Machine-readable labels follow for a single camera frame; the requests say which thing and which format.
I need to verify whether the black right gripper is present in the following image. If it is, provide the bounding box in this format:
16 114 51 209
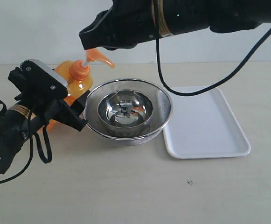
79 0 160 50

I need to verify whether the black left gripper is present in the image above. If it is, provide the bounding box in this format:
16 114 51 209
8 67 90 131

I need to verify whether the orange pump soap bottle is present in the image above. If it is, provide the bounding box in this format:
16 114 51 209
36 48 116 133

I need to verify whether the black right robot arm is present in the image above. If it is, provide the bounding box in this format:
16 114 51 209
79 0 271 50

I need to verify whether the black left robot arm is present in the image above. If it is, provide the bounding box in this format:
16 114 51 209
0 65 90 184

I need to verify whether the small stainless steel bowl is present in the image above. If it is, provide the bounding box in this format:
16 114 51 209
97 89 154 128

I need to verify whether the stainless steel mesh colander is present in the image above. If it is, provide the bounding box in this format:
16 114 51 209
83 78 173 146

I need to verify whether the white plastic tray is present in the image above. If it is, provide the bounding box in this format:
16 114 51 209
163 88 251 160

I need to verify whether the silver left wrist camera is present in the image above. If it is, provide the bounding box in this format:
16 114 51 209
20 59 68 99

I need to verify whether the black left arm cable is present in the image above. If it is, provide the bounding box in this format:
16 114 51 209
0 99 53 186

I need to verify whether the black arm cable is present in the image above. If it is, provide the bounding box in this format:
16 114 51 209
0 99 53 186
155 18 271 97

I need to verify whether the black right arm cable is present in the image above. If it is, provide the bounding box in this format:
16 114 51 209
155 18 271 97

